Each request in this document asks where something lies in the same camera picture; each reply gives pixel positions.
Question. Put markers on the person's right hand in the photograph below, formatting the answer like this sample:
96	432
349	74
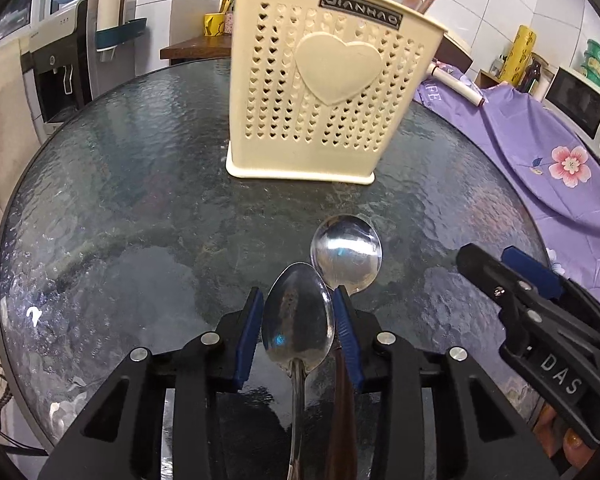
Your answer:
560	442

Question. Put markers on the white microwave oven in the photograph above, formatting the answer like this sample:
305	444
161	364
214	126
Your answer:
580	100

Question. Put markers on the yellow wrap roll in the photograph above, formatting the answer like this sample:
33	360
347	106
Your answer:
517	55

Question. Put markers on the purple floral cloth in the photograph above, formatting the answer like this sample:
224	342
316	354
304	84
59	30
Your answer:
530	170

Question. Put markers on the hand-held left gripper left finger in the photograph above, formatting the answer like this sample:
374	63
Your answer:
247	345

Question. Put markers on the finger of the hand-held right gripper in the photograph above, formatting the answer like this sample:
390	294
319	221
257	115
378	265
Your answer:
485	272
532	270

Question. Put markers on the green cup holder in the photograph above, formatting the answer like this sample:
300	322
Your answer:
122	35

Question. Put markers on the floral pump bottle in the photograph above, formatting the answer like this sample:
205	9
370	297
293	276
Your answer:
227	25

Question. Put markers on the cream plastic utensil holder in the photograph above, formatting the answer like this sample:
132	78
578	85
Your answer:
335	70

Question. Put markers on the small wooden box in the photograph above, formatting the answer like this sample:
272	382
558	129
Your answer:
489	78

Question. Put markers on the grey water dispenser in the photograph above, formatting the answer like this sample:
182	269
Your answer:
55	65

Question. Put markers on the white pan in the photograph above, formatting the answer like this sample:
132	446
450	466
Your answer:
457	85

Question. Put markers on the stack of green cups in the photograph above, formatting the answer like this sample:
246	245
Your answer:
596	62

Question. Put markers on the dark brown glass bottle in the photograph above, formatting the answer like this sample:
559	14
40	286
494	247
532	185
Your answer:
531	77

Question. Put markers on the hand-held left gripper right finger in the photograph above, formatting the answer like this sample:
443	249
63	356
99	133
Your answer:
350	345

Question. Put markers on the beige hanging cloth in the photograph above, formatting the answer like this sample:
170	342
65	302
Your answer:
5	135

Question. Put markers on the white brown rice cooker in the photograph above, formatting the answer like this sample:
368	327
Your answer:
457	52

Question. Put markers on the yellow mug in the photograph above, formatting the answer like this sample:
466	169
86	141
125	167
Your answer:
212	25

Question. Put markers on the dark wooden counter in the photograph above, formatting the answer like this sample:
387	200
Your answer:
195	50

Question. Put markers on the oval metal spoon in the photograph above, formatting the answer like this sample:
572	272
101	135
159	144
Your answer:
297	320

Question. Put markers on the white paper cup stack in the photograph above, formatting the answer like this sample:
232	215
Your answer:
112	2

